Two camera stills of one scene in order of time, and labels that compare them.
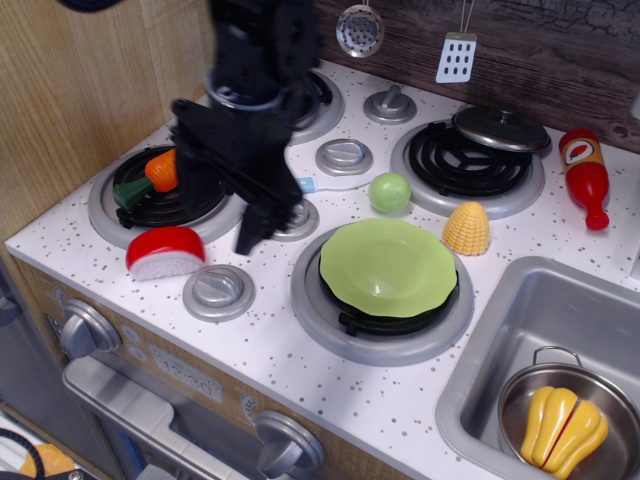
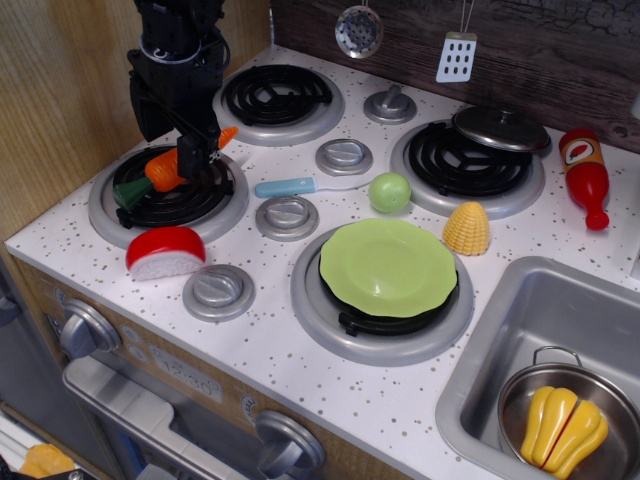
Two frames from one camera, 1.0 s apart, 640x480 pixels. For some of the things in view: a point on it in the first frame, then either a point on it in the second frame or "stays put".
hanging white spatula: x=456 y=62 stays put
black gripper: x=238 y=143 -> x=179 y=96
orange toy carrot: x=161 y=174 stays put
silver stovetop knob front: x=219 y=293 stays put
